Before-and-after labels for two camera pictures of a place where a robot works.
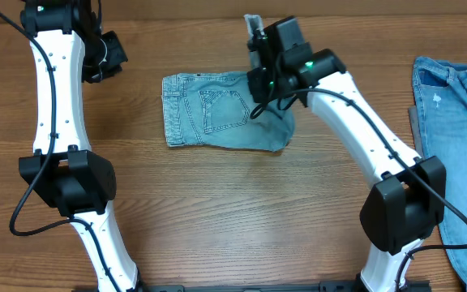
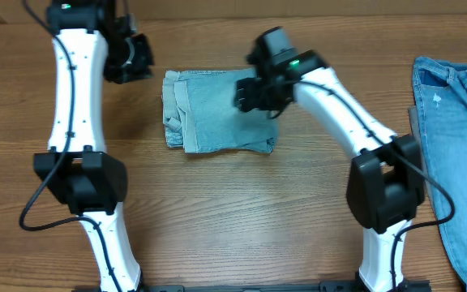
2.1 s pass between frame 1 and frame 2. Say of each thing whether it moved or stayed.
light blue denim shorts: moved
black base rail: stayed
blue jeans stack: stayed
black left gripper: moved
